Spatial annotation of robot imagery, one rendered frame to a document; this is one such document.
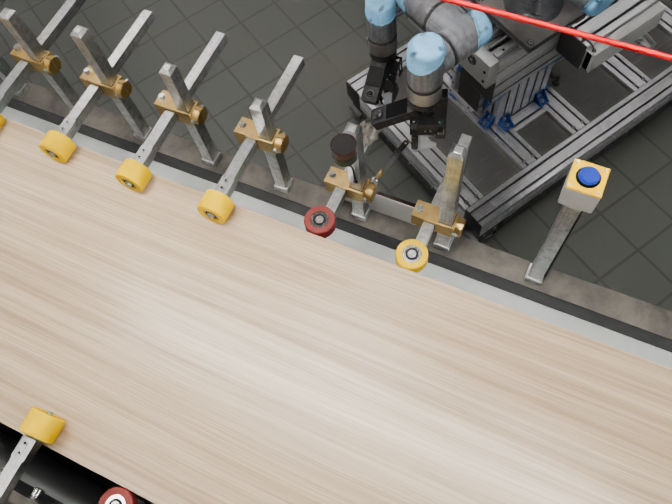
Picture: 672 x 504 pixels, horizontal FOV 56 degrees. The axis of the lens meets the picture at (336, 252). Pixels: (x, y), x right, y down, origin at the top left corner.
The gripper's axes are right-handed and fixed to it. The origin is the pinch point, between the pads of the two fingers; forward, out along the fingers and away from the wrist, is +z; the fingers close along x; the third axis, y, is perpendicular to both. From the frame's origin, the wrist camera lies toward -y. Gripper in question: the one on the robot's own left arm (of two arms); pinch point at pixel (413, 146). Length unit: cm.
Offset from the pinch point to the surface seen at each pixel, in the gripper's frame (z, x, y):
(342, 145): -12.7, -8.2, -15.8
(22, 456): 3, -78, -82
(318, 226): 9.3, -17.7, -23.4
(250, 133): 2.3, 5.4, -42.3
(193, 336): 9, -48, -51
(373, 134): 13.2, 12.7, -11.1
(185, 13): 97, 143, -116
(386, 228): 29.9, -7.8, -7.3
